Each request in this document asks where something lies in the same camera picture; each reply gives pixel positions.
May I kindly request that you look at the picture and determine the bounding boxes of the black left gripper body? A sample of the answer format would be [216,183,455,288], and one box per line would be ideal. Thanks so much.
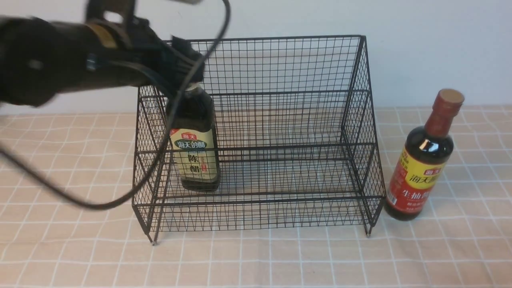
[132,16,203,93]

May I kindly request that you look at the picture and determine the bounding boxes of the vinegar bottle gold cap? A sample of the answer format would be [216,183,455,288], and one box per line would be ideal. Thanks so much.
[170,83,221,193]

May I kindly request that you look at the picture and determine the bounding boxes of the soy sauce bottle red cap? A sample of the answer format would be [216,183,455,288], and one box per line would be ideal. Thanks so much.
[384,89,465,221]

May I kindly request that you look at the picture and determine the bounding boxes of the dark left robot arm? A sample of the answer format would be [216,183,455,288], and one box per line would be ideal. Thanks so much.
[1,15,202,107]

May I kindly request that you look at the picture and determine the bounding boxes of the beige checkered tablecloth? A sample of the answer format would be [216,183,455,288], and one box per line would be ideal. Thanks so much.
[0,105,511,288]

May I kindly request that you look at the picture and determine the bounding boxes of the black wire mesh shelf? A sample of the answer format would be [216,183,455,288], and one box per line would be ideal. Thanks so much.
[133,35,385,244]

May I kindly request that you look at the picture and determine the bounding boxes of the black cable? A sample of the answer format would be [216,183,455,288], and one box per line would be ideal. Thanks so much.
[0,0,232,211]

